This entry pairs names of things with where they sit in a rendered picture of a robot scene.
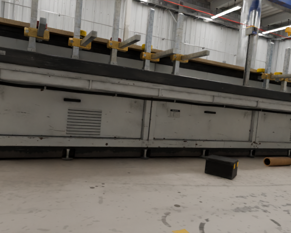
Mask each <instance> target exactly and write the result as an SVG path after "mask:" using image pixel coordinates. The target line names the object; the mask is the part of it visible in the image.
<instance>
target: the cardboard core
mask: <svg viewBox="0 0 291 233"><path fill-rule="evenodd" d="M263 162H264V165H266V166H289V165H291V158H290V157H265V158H264V160H263Z"/></svg>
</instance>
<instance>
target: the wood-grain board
mask: <svg viewBox="0 0 291 233"><path fill-rule="evenodd" d="M0 24H1V25H8V26H12V27H18V28H22V29H24V28H25V27H27V28H28V27H30V23H26V22H21V21H16V20H12V19H7V18H1V17H0ZM47 29H48V31H50V34H53V35H58V36H63V37H70V38H73V32H71V31H65V30H60V29H55V28H51V27H47ZM108 41H110V40H109V39H105V38H100V37H96V38H95V39H94V40H93V41H92V42H94V43H100V44H105V45H107V42H108ZM128 49H131V50H136V51H141V52H144V50H142V46H138V45H134V44H132V45H129V46H128ZM162 51H163V50H158V49H152V50H151V53H154V54H155V53H159V52H162ZM189 61H193V62H198V63H203V64H208V65H213V66H218V67H224V68H229V69H234V70H239V71H244V67H241V66H236V65H231V64H227V63H222V62H217V61H211V60H207V59H202V58H194V59H189ZM250 73H254V74H260V73H257V70H256V69H250Z"/></svg>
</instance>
